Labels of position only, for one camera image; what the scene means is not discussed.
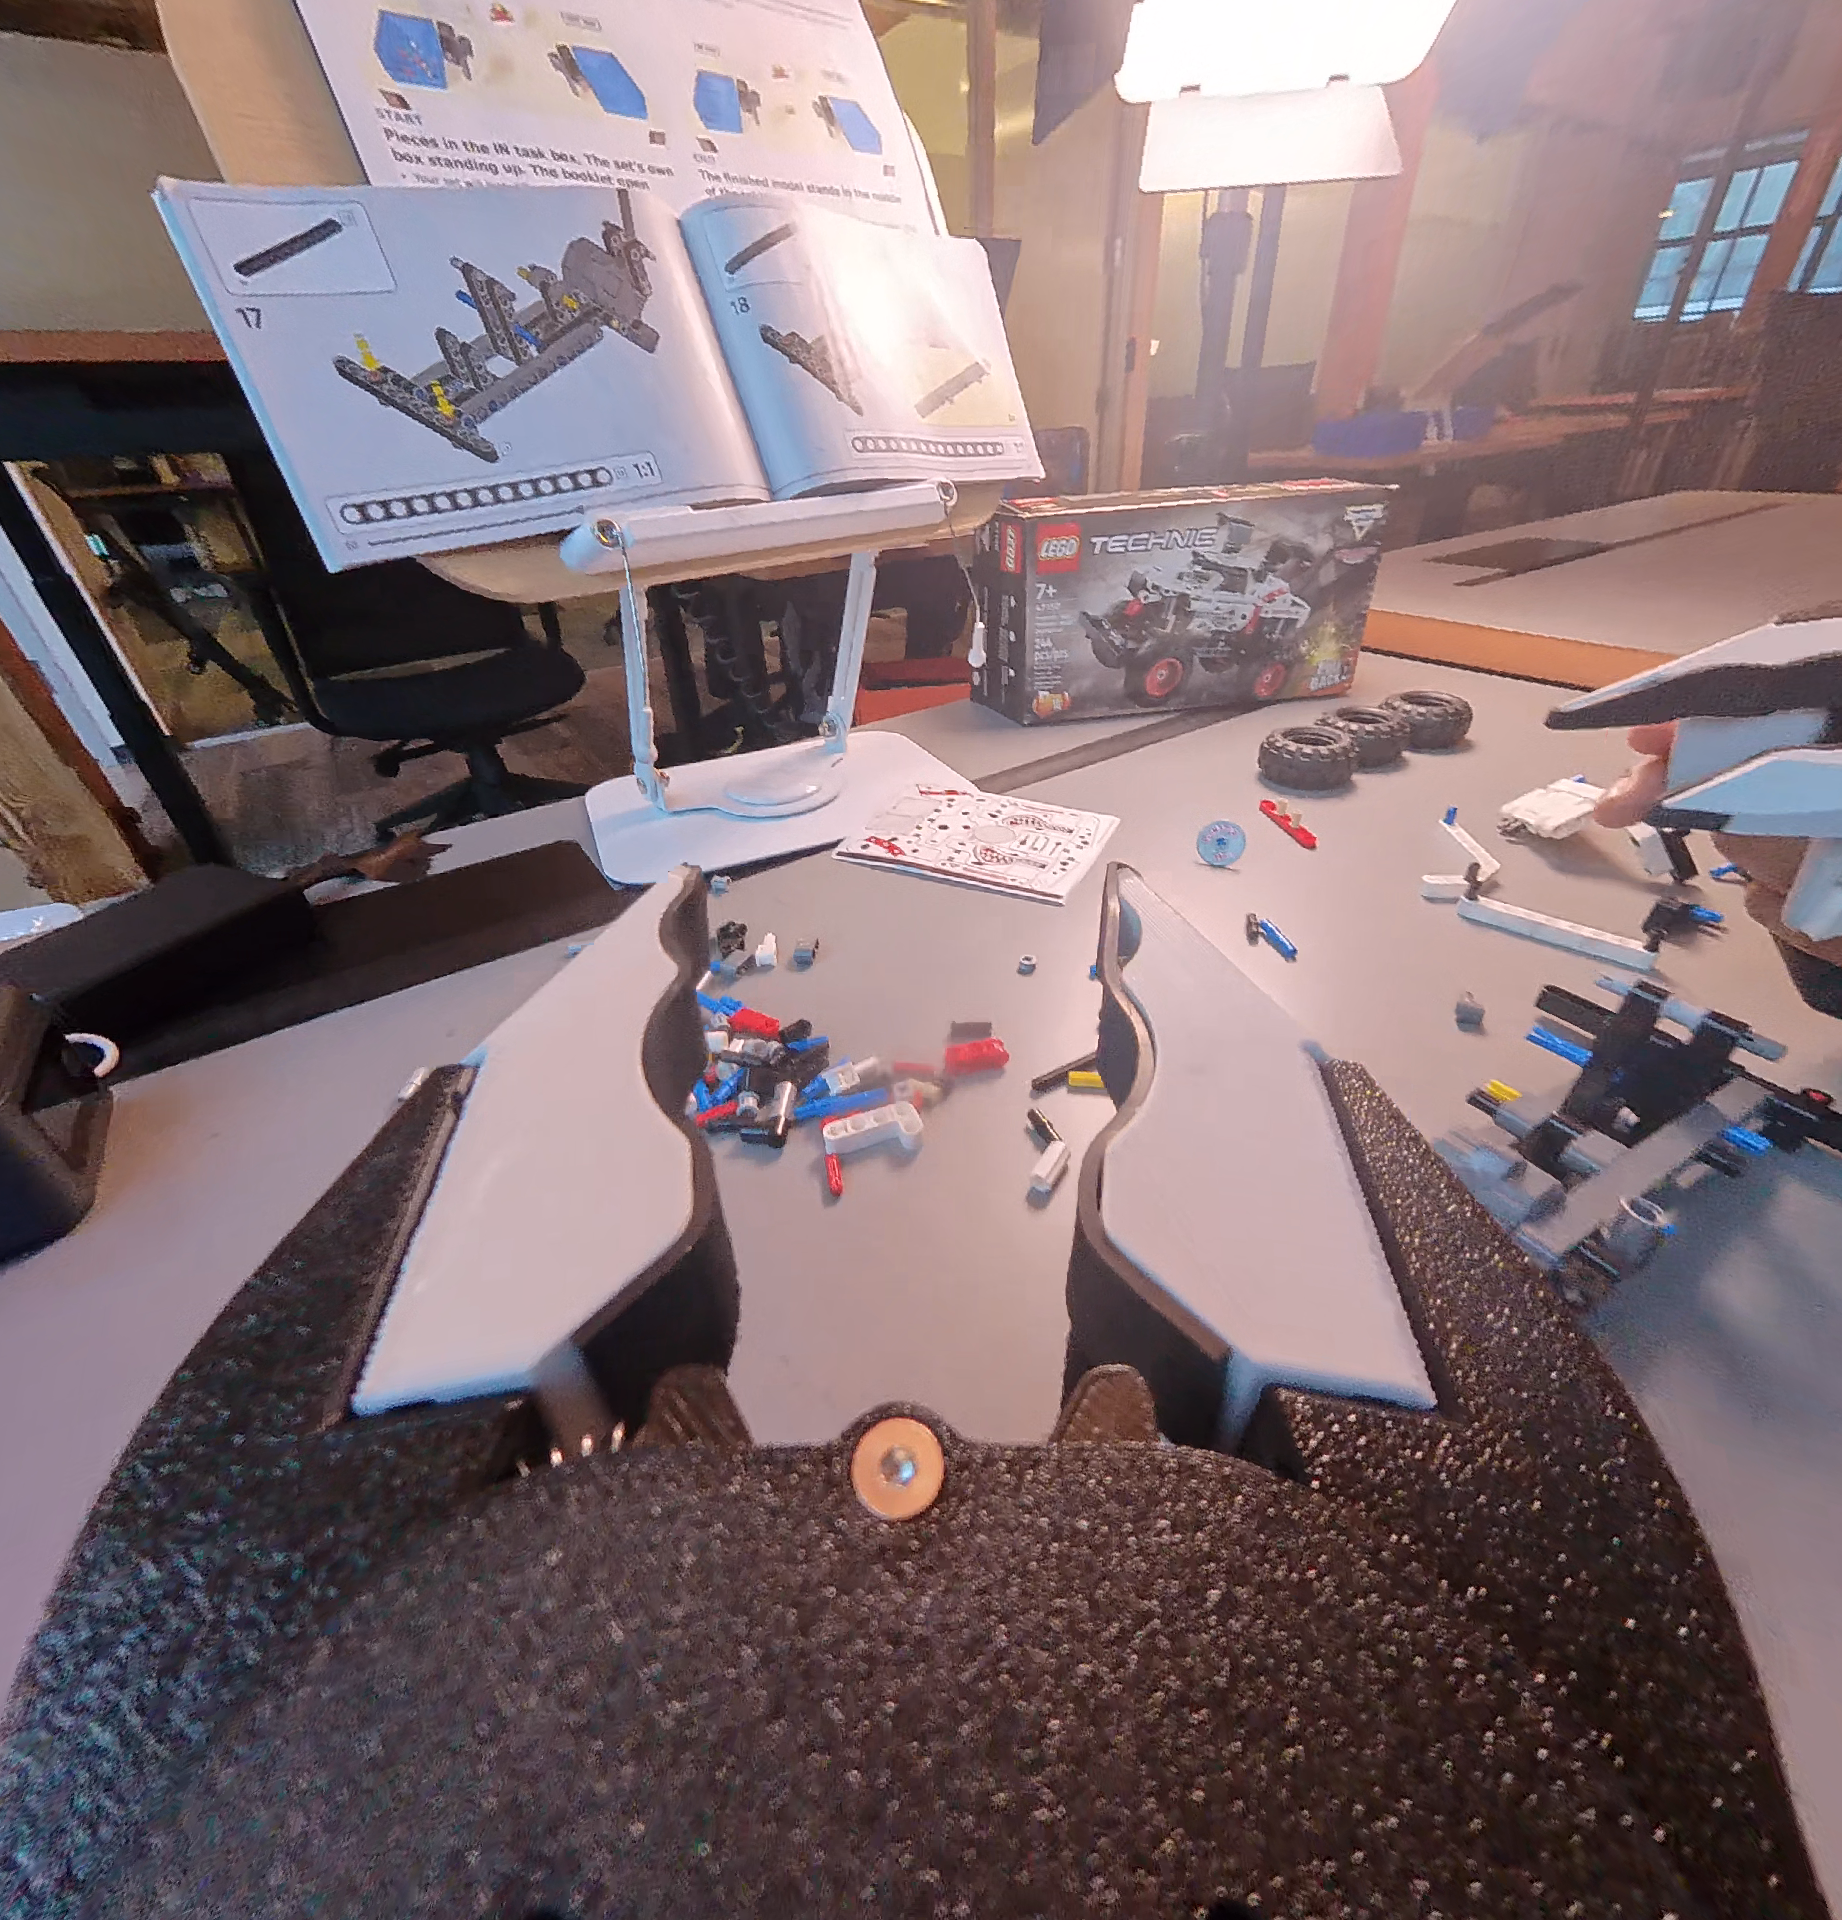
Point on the white bent toy brick beam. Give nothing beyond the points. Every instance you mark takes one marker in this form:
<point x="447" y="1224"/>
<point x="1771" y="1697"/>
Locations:
<point x="1469" y="871"/>

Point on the black toy rubber tire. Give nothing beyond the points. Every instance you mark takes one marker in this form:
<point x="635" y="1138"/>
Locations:
<point x="1368" y="735"/>
<point x="1431" y="721"/>
<point x="1305" y="758"/>

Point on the pile of small toy bricks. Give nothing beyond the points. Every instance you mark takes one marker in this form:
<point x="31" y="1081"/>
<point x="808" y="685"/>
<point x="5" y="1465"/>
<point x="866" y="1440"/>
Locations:
<point x="799" y="1081"/>

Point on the wooden post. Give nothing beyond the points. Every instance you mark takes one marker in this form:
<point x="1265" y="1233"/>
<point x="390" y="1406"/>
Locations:
<point x="35" y="780"/>

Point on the translucent plastic bin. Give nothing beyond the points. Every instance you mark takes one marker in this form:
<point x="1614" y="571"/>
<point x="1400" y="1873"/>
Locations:
<point x="13" y="931"/>

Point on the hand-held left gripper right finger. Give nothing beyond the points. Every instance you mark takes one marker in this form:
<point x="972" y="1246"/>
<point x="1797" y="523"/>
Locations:
<point x="1251" y="1217"/>

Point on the round blue printed disc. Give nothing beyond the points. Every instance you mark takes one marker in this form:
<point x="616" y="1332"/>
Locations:
<point x="1221" y="843"/>

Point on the black connector with blue pin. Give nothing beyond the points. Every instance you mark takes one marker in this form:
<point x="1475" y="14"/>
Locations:
<point x="1670" y="917"/>

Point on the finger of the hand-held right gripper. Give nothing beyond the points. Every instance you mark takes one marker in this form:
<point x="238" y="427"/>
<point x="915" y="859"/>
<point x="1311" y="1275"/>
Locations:
<point x="1792" y="788"/>
<point x="1745" y="748"/>

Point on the black toy brick axle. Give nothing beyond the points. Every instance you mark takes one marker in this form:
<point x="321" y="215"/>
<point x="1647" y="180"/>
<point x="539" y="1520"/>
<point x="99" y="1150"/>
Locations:
<point x="1057" y="1073"/>

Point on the open instruction booklet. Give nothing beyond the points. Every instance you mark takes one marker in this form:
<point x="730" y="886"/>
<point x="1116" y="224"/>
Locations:
<point x="486" y="346"/>

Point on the grey desk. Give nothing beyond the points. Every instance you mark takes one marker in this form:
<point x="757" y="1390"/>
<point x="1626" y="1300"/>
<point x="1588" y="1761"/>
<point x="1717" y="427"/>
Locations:
<point x="937" y="1291"/>

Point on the black power adapter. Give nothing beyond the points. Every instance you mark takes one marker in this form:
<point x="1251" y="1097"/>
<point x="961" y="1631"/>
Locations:
<point x="141" y="947"/>

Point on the toy brick vehicle chassis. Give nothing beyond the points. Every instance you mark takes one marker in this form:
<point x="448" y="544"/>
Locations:
<point x="1626" y="1081"/>

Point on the small white toy brick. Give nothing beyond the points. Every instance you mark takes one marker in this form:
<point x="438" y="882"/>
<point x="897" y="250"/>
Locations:
<point x="1049" y="1169"/>

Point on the white printed instruction sheet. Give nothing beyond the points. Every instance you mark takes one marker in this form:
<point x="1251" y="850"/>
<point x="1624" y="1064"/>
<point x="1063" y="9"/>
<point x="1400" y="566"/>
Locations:
<point x="636" y="92"/>

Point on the white studio light panel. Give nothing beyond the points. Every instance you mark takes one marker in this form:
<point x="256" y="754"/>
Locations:
<point x="1265" y="92"/>

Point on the white printed sticker sheet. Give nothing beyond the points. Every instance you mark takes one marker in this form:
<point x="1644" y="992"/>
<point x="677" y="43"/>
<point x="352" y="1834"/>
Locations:
<point x="982" y="840"/>

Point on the white straight toy brick beam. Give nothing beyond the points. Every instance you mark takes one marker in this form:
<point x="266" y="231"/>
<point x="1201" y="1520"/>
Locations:
<point x="1551" y="927"/>

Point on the black office chair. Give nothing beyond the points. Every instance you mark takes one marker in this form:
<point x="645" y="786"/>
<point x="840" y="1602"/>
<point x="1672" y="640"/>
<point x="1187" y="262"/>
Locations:
<point x="440" y="690"/>

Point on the long wooden workbench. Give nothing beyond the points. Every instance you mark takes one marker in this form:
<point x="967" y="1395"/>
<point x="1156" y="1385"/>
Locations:
<point x="1536" y="427"/>

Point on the white toy brick part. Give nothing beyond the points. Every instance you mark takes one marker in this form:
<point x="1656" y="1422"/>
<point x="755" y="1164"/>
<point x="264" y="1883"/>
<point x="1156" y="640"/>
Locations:
<point x="1551" y="809"/>

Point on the brown top black-legged desk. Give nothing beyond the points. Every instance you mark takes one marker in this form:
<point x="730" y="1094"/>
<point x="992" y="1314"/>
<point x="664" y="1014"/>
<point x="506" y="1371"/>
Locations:
<point x="95" y="347"/>

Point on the red thin toy brick plate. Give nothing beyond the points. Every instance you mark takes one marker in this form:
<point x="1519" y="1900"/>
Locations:
<point x="1287" y="823"/>

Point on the person's right hand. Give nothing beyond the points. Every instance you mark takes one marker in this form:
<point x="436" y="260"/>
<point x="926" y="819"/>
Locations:
<point x="1633" y="780"/>

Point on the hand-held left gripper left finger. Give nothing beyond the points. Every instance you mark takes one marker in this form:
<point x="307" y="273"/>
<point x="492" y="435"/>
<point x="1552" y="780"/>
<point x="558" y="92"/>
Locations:
<point x="561" y="1201"/>

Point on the paned window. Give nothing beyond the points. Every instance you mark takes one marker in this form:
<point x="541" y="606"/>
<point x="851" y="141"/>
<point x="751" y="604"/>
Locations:
<point x="1761" y="227"/>

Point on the grey table with orange edge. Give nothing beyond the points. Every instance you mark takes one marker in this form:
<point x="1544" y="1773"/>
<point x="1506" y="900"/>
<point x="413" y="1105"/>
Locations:
<point x="1610" y="587"/>

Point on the toy truck picture box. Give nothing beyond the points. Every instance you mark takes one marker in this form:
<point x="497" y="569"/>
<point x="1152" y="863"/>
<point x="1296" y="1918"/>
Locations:
<point x="1206" y="599"/>

